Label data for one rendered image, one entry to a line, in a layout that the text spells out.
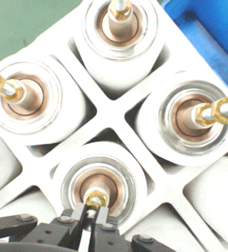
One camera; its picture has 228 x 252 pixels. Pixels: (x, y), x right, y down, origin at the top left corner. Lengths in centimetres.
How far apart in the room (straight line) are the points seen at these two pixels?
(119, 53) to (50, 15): 33
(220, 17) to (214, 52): 8
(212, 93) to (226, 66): 29
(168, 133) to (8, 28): 42
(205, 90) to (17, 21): 42
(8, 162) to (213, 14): 42
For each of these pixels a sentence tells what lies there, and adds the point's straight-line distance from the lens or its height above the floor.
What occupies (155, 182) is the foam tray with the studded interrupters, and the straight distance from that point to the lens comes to 34.
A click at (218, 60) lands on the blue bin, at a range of 56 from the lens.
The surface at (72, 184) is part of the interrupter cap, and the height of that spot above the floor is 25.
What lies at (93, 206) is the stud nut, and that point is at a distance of 18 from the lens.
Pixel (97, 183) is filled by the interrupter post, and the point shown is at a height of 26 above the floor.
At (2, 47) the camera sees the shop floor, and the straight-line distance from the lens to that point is 58.
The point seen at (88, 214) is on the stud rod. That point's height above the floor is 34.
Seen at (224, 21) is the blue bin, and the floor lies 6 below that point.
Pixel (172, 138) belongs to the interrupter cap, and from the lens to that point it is 26.
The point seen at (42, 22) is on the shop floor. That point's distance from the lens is 57.
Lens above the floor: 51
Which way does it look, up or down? 88 degrees down
